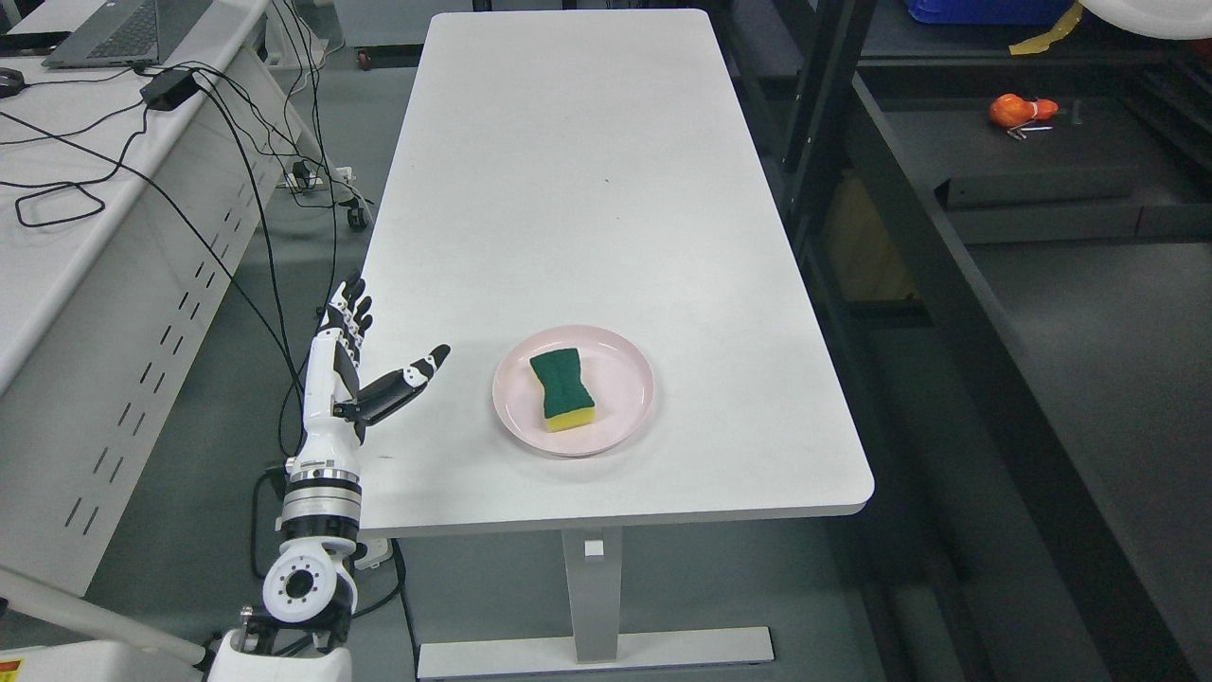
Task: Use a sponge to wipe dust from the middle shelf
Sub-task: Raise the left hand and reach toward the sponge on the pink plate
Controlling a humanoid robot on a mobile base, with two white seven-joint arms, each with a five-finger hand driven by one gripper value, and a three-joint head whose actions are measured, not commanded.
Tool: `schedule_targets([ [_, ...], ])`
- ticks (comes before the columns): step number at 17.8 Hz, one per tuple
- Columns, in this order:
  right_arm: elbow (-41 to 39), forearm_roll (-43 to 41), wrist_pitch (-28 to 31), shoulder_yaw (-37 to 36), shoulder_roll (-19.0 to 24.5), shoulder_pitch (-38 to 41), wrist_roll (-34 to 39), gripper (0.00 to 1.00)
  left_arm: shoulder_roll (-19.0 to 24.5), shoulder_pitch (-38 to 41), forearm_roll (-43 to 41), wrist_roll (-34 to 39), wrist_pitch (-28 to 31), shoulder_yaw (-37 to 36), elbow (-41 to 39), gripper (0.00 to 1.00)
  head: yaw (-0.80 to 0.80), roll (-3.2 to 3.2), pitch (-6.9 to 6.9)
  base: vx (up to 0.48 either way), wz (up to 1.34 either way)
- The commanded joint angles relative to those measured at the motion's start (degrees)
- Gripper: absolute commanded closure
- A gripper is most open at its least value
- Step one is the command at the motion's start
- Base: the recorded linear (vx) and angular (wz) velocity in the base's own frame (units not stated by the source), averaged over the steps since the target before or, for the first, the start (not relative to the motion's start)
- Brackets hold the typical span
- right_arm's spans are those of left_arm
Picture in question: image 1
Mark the black metal shelf rack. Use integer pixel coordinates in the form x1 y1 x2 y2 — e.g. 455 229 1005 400
707 1 1210 681

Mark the black computer mouse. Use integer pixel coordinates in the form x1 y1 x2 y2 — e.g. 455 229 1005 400
0 65 27 99

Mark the white side desk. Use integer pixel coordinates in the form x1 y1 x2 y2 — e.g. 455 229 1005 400
1 58 284 596

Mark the blue plastic bin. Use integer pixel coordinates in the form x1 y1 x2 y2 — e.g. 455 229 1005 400
903 1 1074 25

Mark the black power cable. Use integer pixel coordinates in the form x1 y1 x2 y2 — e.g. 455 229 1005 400
0 0 375 455

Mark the green yellow sponge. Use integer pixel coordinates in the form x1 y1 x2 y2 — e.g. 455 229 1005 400
528 346 598 432

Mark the black power adapter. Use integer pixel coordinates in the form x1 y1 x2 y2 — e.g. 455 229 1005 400
139 68 201 111

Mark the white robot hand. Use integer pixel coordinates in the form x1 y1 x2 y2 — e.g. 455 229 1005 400
295 275 451 465

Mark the white standing desk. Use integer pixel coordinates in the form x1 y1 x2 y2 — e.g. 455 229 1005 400
361 8 874 681

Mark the yellow tape strip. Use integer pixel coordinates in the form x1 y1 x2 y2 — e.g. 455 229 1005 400
1007 1 1085 57

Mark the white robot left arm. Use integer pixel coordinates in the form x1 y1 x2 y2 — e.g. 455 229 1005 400
207 276 450 681

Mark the white power strip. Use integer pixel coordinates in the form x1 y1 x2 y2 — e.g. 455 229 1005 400
351 538 393 571

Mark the pink round plate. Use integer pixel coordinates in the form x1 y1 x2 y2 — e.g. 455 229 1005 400
490 325 654 458

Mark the grey laptop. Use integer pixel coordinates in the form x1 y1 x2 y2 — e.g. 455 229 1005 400
42 1 212 69

